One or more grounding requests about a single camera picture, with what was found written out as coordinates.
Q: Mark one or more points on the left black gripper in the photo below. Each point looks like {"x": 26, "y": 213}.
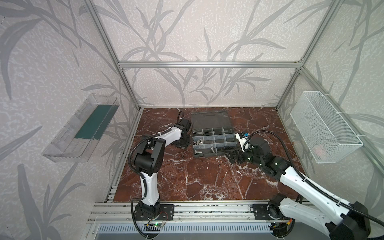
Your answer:
{"x": 186, "y": 137}

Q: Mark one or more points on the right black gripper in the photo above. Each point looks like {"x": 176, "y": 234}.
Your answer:
{"x": 237, "y": 154}

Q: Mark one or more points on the grey plastic compartment organizer box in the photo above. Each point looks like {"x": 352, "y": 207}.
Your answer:
{"x": 216, "y": 128}

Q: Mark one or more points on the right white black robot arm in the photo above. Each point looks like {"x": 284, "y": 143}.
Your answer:
{"x": 314, "y": 206}

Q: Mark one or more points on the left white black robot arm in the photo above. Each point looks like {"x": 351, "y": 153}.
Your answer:
{"x": 146, "y": 159}

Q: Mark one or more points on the silver screws inside organizer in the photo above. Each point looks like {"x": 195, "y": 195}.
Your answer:
{"x": 198, "y": 143}

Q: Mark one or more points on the red object in basket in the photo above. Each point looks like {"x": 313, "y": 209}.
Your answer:
{"x": 320, "y": 151}

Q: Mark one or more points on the green electronics board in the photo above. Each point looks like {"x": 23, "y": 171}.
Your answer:
{"x": 154, "y": 227}

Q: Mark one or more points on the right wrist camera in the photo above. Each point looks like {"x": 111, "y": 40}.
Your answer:
{"x": 244, "y": 141}

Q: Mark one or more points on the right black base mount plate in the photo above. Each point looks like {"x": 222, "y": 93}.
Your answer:
{"x": 265, "y": 212}

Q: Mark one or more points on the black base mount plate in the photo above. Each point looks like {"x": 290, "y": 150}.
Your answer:
{"x": 265, "y": 212}
{"x": 162, "y": 212}

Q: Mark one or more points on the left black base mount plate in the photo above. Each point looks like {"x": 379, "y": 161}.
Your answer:
{"x": 162, "y": 212}

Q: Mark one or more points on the white wire mesh basket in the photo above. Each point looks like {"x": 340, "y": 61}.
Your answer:
{"x": 321, "y": 124}

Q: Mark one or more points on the aluminium front rail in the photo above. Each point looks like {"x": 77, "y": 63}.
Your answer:
{"x": 189, "y": 212}

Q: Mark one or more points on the clear plastic wall bin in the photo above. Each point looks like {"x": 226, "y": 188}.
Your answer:
{"x": 77, "y": 140}

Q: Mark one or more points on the aluminium cage frame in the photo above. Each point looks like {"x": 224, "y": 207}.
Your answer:
{"x": 195, "y": 54}

